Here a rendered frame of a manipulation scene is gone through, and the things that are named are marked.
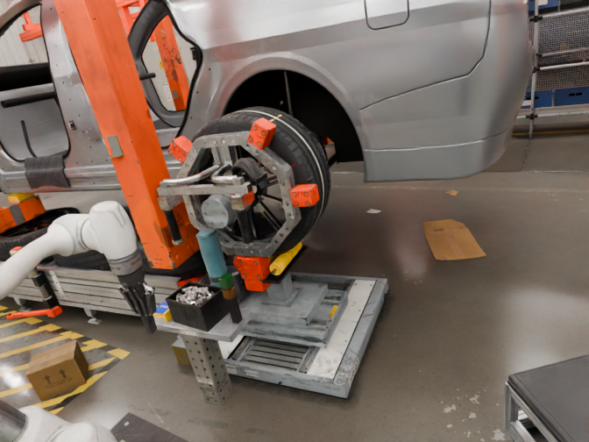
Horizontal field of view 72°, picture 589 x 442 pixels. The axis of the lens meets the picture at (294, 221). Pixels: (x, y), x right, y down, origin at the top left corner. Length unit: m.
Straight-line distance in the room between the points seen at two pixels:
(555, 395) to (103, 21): 2.02
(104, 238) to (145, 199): 0.74
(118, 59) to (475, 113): 1.46
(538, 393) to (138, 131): 1.74
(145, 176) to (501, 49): 1.53
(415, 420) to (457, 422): 0.16
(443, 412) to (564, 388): 0.51
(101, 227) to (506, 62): 1.55
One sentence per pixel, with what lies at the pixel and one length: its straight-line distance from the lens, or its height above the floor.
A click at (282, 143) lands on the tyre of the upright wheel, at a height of 1.05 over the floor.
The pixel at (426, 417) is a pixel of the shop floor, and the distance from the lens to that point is 1.82.
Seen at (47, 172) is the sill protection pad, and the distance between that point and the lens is 3.37.
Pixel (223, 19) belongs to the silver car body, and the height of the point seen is 1.56.
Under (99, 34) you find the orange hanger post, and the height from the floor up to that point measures 1.57.
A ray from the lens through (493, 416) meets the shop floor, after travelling 1.86.
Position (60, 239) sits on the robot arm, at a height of 1.01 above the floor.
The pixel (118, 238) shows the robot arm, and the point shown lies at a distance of 1.24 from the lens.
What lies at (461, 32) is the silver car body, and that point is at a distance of 1.79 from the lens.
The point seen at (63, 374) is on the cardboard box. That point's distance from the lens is 2.48.
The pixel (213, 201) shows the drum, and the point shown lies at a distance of 1.61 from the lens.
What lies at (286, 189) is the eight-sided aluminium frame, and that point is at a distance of 1.60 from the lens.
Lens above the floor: 1.39
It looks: 23 degrees down
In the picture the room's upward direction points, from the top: 11 degrees counter-clockwise
